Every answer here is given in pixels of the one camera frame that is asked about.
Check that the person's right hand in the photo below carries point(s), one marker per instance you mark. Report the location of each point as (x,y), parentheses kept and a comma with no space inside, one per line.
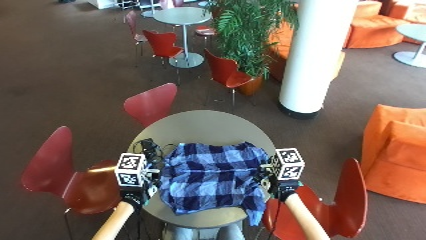
(288,188)

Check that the person's left hand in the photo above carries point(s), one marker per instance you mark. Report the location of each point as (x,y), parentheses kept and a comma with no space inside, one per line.
(153,186)

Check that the white marker cube right glove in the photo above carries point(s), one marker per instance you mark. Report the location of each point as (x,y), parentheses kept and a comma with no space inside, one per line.
(288,163)

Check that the white marker cube glove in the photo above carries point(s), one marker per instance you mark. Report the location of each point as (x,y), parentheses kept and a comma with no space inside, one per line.
(131,169)
(288,163)

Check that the white marker cube left glove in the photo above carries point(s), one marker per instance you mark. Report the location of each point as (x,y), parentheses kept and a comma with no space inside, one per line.
(131,169)

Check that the blue plaid cloth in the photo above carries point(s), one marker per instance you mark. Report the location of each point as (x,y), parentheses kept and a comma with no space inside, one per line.
(213,176)

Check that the red chair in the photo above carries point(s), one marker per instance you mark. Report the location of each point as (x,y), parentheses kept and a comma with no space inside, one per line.
(350,200)
(132,23)
(161,44)
(48,166)
(224,70)
(151,103)

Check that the person's legs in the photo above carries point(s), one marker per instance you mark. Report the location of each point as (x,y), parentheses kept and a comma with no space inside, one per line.
(206,233)

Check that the orange plant pot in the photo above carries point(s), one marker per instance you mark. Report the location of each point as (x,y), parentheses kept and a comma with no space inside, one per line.
(250,86)

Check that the orange armchair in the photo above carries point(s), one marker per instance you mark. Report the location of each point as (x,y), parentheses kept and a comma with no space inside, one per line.
(394,156)

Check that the orange sofa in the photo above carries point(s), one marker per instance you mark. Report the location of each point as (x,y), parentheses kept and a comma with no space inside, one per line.
(373,31)
(280,53)

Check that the white round pillar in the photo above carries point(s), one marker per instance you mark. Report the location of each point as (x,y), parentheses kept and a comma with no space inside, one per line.
(317,53)

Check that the red stool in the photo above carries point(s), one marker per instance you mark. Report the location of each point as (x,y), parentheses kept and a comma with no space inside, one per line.
(205,31)

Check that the green potted palm plant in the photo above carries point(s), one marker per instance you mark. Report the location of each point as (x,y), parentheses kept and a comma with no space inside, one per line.
(248,30)

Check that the round grey pedestal table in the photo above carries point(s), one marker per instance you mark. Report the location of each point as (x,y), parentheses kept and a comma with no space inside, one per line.
(181,16)
(414,31)

